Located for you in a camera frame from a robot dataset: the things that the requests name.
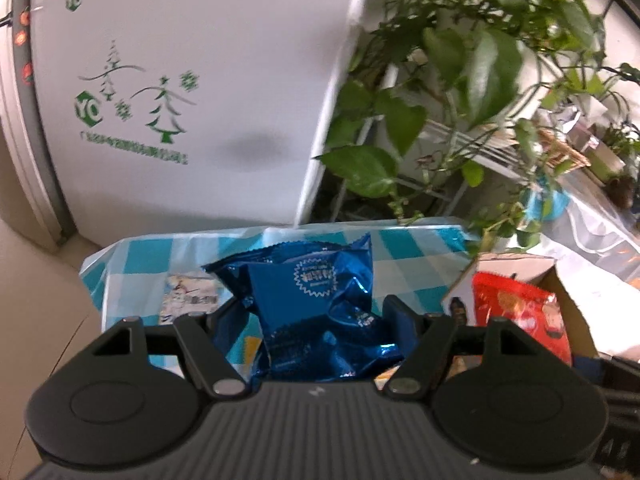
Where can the white cartoon snack packet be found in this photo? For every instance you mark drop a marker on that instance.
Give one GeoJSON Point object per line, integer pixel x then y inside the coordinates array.
{"type": "Point", "coordinates": [192, 297]}

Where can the green leafy potted plant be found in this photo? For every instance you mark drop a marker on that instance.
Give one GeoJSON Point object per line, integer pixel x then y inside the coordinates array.
{"type": "Point", "coordinates": [480, 70]}

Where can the translucent plastic sheet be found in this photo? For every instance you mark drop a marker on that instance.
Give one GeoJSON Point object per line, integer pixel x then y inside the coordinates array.
{"type": "Point", "coordinates": [595, 240]}

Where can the blue plastic wrapping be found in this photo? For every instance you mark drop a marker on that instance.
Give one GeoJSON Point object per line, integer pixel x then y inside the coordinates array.
{"type": "Point", "coordinates": [547, 205]}

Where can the blue checked tablecloth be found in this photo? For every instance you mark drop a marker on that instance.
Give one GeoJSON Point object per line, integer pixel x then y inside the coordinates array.
{"type": "Point", "coordinates": [150, 265]}

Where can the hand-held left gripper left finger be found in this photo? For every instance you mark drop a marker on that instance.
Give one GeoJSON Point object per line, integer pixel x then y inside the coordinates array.
{"type": "Point", "coordinates": [222, 332]}

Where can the red snack packet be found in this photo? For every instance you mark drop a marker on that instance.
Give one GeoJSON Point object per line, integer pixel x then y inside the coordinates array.
{"type": "Point", "coordinates": [520, 310]}

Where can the wicker basket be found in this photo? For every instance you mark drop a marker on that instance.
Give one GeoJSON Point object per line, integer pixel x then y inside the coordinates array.
{"type": "Point", "coordinates": [562, 152]}

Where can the blue foil snack packet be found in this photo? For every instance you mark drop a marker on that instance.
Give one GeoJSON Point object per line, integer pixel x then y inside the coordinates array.
{"type": "Point", "coordinates": [310, 310]}

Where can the white cardboard box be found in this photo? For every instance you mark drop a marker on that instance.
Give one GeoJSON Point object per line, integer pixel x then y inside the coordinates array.
{"type": "Point", "coordinates": [575, 310]}

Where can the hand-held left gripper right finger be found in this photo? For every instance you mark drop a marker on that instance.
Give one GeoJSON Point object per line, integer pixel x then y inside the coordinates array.
{"type": "Point", "coordinates": [400, 325]}

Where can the white refrigerator with tree print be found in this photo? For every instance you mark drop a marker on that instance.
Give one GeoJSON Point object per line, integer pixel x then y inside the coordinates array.
{"type": "Point", "coordinates": [200, 85]}

